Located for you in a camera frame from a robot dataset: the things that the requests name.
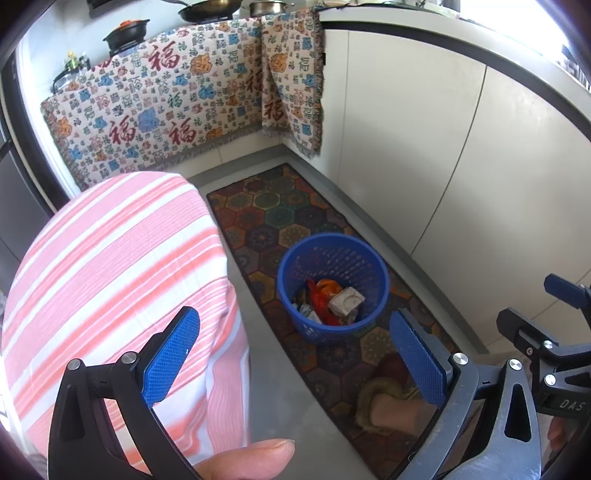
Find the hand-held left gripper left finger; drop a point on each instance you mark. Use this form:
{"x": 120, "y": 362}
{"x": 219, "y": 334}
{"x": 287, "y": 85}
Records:
{"x": 171, "y": 355}

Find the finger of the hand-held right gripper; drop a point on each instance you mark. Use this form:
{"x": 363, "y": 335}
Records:
{"x": 565, "y": 287}
{"x": 521, "y": 330}

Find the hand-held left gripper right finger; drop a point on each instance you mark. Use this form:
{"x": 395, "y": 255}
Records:
{"x": 418, "y": 360}

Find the red candy wrapper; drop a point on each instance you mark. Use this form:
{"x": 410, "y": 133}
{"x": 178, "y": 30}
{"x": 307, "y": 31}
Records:
{"x": 319, "y": 303}

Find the blue plastic basket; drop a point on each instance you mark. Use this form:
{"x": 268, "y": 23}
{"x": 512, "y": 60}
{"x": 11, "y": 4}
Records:
{"x": 295, "y": 277}

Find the person's left hand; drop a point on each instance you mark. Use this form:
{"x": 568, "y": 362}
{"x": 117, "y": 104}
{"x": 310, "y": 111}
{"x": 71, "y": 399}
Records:
{"x": 249, "y": 459}

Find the person's foot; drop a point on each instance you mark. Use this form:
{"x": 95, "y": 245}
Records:
{"x": 401, "y": 413}

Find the round table striped tablecloth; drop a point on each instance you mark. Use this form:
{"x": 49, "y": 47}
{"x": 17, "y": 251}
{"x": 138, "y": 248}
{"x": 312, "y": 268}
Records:
{"x": 115, "y": 258}

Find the hexagon patterned floor mat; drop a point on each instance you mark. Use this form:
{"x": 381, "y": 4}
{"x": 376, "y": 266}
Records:
{"x": 258, "y": 217}

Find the white lower kitchen cabinets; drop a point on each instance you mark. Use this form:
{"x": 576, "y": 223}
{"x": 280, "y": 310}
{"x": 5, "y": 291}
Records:
{"x": 438, "y": 161}

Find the large printed blanket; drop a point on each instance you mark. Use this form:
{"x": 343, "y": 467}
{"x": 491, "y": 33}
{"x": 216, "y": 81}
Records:
{"x": 152, "y": 110}

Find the window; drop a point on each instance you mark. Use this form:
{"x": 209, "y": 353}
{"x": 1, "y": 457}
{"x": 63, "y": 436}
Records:
{"x": 531, "y": 18}

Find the glass kettle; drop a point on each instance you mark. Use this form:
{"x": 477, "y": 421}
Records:
{"x": 69, "y": 71}

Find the small printed blanket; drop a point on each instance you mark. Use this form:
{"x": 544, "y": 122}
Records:
{"x": 291, "y": 78}

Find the kitchen countertop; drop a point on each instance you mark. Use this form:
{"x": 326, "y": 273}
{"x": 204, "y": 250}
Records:
{"x": 415, "y": 16}

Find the black pot orange lid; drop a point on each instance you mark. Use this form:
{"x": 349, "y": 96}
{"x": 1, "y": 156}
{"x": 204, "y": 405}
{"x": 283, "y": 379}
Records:
{"x": 124, "y": 34}

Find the wok with glass lid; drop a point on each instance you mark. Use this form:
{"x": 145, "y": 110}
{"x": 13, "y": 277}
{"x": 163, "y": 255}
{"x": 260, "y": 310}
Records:
{"x": 207, "y": 9}

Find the steel pot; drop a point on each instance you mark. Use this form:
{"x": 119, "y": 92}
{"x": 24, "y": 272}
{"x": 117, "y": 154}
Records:
{"x": 270, "y": 7}

